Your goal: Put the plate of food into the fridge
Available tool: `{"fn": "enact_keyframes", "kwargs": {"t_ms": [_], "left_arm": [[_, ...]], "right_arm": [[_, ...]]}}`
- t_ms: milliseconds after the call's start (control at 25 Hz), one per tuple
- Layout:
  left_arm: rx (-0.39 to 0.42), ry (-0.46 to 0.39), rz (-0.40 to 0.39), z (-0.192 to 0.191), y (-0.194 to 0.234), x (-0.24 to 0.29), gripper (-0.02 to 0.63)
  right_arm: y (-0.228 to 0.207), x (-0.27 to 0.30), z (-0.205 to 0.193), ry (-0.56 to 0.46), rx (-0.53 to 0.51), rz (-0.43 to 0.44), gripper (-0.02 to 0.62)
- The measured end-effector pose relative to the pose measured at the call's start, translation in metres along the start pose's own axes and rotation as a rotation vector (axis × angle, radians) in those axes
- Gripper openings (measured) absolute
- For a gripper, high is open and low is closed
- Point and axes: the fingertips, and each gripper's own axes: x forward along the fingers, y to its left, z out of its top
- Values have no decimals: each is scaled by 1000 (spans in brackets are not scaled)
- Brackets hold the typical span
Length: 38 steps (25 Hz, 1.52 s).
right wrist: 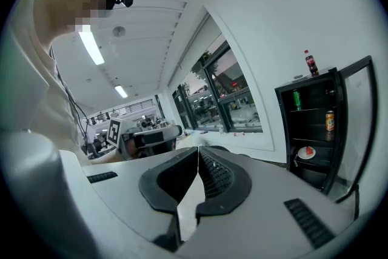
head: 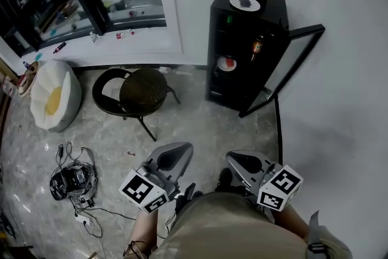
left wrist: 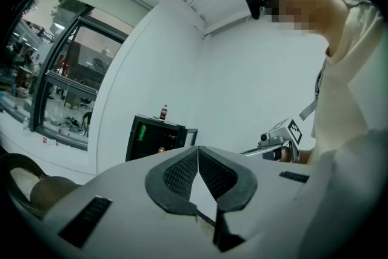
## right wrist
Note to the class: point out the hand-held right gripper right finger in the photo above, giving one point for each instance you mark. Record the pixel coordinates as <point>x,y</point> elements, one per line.
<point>272,197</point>

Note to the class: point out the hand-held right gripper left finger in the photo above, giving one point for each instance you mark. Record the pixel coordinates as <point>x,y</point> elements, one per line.
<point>127,188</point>

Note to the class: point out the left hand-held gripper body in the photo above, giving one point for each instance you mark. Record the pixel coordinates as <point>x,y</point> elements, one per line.
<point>114,133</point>

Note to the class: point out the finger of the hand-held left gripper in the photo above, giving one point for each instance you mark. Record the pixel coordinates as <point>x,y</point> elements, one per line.
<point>157,135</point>

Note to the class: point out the black cabinet with glass door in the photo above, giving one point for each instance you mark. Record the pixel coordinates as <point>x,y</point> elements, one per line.
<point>339,130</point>

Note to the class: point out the short ceiling light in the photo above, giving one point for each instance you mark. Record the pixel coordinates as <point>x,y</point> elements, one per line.
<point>121,91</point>

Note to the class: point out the red and white bowl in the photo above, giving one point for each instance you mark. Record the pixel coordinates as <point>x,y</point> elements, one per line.
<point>301,155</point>

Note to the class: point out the red watermelon slice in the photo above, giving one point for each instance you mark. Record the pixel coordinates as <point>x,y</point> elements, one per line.
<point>308,151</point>

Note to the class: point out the clear bottle with red label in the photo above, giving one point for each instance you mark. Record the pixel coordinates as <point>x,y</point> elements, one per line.
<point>239,134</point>

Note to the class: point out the black-framed window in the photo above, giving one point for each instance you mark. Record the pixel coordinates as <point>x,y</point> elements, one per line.
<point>224,94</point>

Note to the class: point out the long ceiling light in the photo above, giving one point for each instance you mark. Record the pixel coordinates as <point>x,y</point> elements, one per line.
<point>91,45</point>

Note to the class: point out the small brown sauce bottle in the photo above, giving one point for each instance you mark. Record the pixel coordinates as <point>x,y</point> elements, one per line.
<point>329,121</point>

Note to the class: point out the person in white shirt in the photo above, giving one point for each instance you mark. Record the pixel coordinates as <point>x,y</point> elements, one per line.
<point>27,85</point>

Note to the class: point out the green drink can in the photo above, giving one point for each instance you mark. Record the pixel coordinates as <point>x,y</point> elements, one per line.
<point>297,100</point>

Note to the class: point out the round ceiling smoke detector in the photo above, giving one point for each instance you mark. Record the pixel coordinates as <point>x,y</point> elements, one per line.
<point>119,31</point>

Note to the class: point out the person's head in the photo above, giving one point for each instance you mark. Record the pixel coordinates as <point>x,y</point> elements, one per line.
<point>75,3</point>

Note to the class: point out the cola bottle with red cap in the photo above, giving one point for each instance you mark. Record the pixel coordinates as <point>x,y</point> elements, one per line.
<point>311,65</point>

